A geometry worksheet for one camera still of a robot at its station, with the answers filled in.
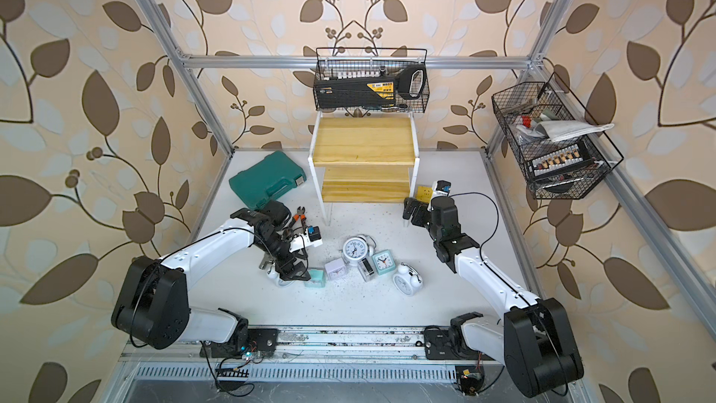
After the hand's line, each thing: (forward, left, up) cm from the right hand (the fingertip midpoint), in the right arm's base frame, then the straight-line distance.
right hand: (419, 203), depth 87 cm
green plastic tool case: (+19, +55, -9) cm, 59 cm away
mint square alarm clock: (-19, +32, -10) cm, 39 cm away
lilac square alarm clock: (-17, +27, -9) cm, 33 cm away
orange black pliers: (+4, +40, -10) cm, 42 cm away
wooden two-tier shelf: (+2, +17, +18) cm, 25 cm away
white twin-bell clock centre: (-10, +20, -11) cm, 25 cm away
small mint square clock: (-14, +12, -12) cm, 22 cm away
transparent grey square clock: (-17, +18, -9) cm, 26 cm away
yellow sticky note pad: (-1, -1, +7) cm, 7 cm away
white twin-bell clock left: (-20, +43, -4) cm, 48 cm away
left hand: (-16, +36, -7) cm, 40 cm away
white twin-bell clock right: (-22, +6, -6) cm, 23 cm away
